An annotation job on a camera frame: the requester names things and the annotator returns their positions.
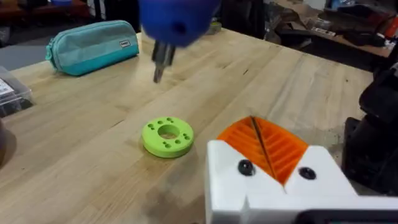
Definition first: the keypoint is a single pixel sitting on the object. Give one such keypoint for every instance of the left gripper white and orange left finger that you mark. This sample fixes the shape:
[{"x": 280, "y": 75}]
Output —
[{"x": 227, "y": 174}]

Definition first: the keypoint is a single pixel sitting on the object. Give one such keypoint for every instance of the left gripper white and orange right finger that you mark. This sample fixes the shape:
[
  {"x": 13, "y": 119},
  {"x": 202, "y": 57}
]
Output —
[{"x": 323, "y": 179}]

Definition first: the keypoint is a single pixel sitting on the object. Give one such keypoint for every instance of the blue electric screwdriver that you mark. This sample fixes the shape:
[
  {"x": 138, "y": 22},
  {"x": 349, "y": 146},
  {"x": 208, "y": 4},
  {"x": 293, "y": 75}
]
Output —
[{"x": 177, "y": 21}]

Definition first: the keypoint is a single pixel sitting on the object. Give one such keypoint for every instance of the green disc with holes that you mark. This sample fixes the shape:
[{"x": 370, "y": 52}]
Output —
[{"x": 178, "y": 147}]

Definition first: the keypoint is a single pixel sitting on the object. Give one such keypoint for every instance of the heap of boxes and tools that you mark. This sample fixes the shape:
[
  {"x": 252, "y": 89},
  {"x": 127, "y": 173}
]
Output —
[{"x": 342, "y": 25}]

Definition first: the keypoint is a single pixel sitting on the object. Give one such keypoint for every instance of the teal zip bag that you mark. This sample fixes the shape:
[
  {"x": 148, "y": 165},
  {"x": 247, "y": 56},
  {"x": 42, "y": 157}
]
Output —
[{"x": 93, "y": 46}]

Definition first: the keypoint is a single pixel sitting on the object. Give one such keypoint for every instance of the clear plastic box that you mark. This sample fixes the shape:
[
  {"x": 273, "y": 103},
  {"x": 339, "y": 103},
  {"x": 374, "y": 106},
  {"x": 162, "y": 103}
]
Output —
[{"x": 12, "y": 93}]

